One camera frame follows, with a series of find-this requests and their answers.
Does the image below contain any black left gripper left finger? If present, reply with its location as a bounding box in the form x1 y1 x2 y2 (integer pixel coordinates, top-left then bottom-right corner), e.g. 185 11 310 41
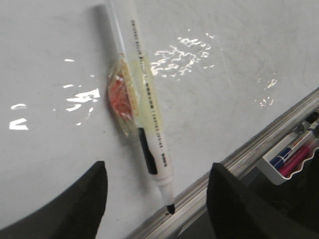
0 161 108 239

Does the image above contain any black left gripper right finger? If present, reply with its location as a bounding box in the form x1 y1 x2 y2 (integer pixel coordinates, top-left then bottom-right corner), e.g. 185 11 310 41
207 163 319 239

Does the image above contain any red magnet taped to marker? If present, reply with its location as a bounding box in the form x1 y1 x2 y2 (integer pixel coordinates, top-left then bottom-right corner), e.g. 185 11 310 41
107 54 139 137

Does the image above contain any white black whiteboard marker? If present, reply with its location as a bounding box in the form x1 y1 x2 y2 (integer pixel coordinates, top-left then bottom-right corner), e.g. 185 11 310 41
106 0 175 215

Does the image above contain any white whiteboard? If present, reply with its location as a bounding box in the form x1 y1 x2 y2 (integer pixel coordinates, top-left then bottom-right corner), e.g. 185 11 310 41
0 0 319 239

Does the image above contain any white marker tray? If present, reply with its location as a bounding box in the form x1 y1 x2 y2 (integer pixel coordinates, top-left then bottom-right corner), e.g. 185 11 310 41
256 122 319 185

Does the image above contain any blue white marker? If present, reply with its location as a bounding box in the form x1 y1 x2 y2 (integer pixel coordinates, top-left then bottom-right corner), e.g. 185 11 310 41
270 128 315 169

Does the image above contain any pink red marker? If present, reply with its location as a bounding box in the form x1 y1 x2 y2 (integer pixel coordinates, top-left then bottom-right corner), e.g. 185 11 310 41
279 146 311 177

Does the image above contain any aluminium whiteboard frame rail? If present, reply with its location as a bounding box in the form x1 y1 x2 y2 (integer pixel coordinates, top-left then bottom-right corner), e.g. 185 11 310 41
127 89 319 239

